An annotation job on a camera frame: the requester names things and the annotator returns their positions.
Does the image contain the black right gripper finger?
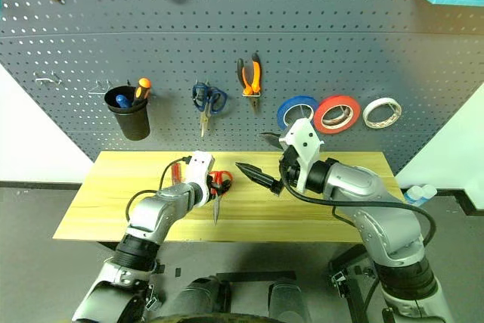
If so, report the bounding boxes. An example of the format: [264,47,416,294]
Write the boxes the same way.
[234,162,275,191]
[259,132,285,148]

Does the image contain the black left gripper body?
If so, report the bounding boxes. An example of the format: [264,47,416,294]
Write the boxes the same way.
[206,175,222,199]

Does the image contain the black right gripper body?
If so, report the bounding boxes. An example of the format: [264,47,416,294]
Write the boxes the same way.
[271,144,302,196]

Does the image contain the red-handled scissors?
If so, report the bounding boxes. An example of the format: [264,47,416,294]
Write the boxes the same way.
[209,170,234,227]

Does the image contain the red-handled screwdriver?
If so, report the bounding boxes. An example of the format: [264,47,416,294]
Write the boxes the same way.
[170,162,184,187]

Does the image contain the wide red tape roll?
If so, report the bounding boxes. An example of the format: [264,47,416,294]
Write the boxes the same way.
[313,94,362,135]

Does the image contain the small orange black pliers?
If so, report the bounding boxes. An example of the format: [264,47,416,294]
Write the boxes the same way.
[237,52,263,113]

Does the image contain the black pen cup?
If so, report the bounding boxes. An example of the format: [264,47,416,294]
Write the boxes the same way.
[104,85,153,141]

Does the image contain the blue tape roll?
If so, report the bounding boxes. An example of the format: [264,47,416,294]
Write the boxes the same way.
[276,95,320,132]

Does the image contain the black table crossbar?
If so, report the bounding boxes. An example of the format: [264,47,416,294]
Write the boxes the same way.
[216,271,296,283]

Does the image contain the black table leg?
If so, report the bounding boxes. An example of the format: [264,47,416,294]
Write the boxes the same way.
[327,243,376,298]

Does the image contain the dark grey pegboard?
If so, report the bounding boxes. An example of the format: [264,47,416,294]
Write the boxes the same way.
[0,0,484,177]

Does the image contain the white tape roll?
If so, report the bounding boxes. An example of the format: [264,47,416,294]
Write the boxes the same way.
[361,97,403,129]

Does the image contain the dark rounded shape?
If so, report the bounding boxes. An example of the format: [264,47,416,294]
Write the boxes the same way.
[267,277,312,323]
[173,277,232,323]

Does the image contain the clear plastic bottle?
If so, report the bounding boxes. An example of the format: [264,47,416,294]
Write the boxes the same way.
[420,184,439,203]
[403,185,424,206]

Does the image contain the black baseboard strip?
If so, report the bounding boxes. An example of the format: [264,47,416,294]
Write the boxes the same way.
[0,181,83,191]

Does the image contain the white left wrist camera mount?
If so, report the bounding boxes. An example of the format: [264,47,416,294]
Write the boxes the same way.
[185,151,216,207]

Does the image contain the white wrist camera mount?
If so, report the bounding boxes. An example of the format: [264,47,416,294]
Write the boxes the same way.
[185,151,216,207]
[278,118,326,194]

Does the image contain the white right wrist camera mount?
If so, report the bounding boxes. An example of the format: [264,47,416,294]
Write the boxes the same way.
[278,118,326,194]

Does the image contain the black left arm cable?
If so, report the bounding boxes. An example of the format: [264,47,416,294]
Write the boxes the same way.
[126,156,192,222]

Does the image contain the blue-handled scissors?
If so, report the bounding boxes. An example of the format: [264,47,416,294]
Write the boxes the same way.
[191,80,228,138]

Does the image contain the orange black handled screwdriver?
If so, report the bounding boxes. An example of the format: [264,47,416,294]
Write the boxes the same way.
[131,77,153,108]

